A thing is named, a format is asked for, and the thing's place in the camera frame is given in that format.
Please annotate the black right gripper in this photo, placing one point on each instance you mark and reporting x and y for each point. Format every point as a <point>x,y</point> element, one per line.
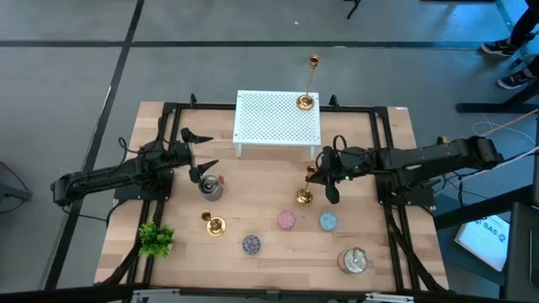
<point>345,162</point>

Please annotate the black cabinet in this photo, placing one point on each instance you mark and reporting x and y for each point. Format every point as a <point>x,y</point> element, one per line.
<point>522,252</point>

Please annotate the blue patterned candle tin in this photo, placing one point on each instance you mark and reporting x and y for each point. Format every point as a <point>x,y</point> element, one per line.
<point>328,221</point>

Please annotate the white perforated metal shelf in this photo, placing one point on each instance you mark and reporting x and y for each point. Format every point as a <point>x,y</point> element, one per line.
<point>265,118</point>

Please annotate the black stand leg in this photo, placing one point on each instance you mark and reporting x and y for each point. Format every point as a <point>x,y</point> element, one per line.
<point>353,10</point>

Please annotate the black bar with silver brackets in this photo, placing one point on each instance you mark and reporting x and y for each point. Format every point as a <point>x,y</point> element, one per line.
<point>63,294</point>

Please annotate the medium gold candlestick holder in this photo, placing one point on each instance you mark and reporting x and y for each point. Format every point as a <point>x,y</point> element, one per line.
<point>304,196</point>

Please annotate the silver tin can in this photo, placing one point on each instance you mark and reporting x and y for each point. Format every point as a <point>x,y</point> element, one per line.
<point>209,185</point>
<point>353,261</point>

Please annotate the person's leg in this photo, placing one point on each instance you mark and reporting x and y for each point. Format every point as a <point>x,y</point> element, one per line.
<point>535,65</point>
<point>526,21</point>

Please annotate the green artificial plant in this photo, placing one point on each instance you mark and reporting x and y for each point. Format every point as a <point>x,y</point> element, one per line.
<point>155,240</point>

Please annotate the black desk foot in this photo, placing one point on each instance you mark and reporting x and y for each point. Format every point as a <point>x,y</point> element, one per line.
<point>484,107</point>

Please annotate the purple patterned candle tin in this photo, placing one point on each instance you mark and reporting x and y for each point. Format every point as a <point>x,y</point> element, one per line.
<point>251,244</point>

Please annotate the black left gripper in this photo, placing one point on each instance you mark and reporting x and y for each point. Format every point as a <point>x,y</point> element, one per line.
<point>183,153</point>

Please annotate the white printed sign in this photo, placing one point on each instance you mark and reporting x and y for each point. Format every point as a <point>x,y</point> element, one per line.
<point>484,242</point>

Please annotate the tall gold candlestick holder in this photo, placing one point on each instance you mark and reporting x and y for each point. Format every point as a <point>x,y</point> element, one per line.
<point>305,102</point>

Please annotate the pink patterned candle tin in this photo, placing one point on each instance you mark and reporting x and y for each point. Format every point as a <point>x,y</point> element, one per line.
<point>286,219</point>

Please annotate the yellow power plug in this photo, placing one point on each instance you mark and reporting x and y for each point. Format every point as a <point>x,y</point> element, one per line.
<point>441,139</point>

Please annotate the short gold candlestick holder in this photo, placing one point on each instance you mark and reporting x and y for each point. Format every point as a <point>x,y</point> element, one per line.
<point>216,226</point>

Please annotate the black floor beam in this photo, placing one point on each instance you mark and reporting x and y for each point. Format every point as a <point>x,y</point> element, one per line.
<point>484,208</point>

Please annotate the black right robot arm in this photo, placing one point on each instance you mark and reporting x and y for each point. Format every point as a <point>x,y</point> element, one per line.
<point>429,157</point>

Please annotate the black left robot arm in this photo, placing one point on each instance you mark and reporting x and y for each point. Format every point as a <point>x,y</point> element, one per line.
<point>105,174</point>

